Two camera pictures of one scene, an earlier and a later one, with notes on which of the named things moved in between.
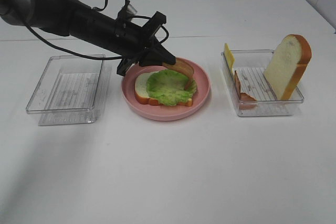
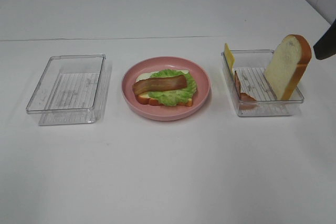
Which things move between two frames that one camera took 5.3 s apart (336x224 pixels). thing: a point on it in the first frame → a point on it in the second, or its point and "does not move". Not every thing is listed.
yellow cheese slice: [229, 56] does not move
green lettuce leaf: [168, 87] does not move
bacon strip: [246, 102] does not move
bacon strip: [183, 66] → [167, 83]
